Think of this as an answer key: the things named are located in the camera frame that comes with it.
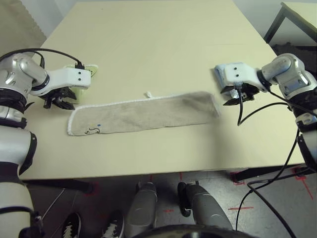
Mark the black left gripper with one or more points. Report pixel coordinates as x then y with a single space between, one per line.
55 96

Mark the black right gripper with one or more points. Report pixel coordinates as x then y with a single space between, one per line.
247 91

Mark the beige towel with white edging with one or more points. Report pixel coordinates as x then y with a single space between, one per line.
148 114

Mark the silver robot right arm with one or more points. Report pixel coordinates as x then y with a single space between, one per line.
284 67

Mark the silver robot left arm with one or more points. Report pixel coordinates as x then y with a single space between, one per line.
15 148

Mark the blue folded towel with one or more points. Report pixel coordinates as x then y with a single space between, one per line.
220 74

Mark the green folded towel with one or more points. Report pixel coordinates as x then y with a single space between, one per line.
94 69

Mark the black table foot bar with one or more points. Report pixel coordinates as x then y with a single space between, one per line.
262 172
62 186

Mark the beige curtain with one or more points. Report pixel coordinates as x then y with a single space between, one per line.
17 24

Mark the grey robot right leg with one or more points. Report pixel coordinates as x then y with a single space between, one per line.
205 205

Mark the grey robot leg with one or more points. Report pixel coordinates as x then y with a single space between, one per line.
205 205
142 208

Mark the red floor tape strip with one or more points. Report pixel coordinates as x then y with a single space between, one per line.
240 208

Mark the grey robot left leg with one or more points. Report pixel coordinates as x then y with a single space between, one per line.
142 208

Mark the black robot torso rim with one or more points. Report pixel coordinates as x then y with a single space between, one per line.
195 233

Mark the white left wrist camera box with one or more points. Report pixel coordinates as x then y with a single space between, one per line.
69 78

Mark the beige side table black frame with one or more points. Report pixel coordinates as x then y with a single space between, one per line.
299 17

